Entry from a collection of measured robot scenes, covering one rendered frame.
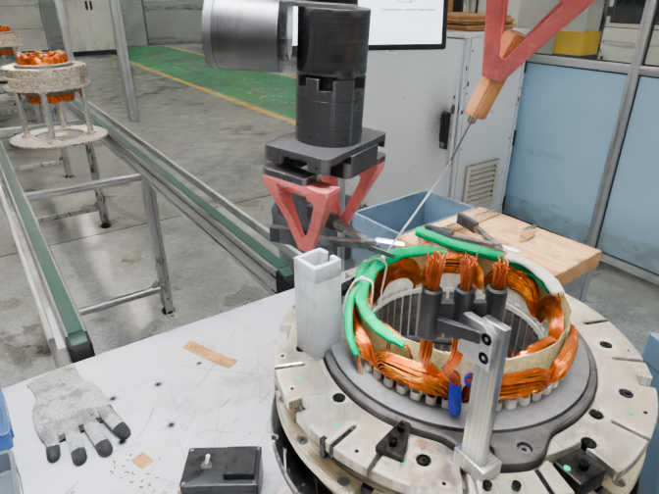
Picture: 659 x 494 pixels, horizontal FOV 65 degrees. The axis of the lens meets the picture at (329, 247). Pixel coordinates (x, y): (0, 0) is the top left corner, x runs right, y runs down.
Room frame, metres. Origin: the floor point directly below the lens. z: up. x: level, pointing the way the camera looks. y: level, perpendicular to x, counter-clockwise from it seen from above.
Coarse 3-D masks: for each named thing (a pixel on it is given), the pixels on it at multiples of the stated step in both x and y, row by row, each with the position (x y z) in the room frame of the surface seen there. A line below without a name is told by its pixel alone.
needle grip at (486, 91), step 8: (504, 32) 0.37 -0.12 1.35; (512, 32) 0.36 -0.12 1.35; (520, 32) 0.37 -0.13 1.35; (504, 40) 0.37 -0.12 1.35; (512, 40) 0.36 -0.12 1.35; (520, 40) 0.36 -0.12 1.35; (504, 48) 0.36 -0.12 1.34; (512, 48) 0.36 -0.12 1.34; (504, 56) 0.36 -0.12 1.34; (480, 80) 0.37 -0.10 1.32; (488, 80) 0.37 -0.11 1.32; (504, 80) 0.37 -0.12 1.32; (480, 88) 0.37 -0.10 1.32; (488, 88) 0.37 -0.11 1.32; (496, 88) 0.37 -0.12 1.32; (472, 96) 0.38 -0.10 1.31; (480, 96) 0.37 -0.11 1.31; (488, 96) 0.37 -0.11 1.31; (496, 96) 0.37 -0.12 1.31; (472, 104) 0.37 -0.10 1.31; (480, 104) 0.37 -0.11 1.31; (488, 104) 0.37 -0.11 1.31; (472, 112) 0.37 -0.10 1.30; (480, 112) 0.37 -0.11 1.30; (488, 112) 0.37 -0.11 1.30
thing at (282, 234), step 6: (270, 228) 0.44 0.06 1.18; (276, 228) 0.44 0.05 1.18; (282, 228) 0.44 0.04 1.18; (288, 228) 0.44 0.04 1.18; (270, 234) 0.44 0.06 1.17; (276, 234) 0.44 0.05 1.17; (282, 234) 0.44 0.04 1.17; (288, 234) 0.43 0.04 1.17; (306, 234) 0.43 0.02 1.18; (276, 240) 0.44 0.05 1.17; (282, 240) 0.44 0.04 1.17; (288, 240) 0.43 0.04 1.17; (294, 240) 0.43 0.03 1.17
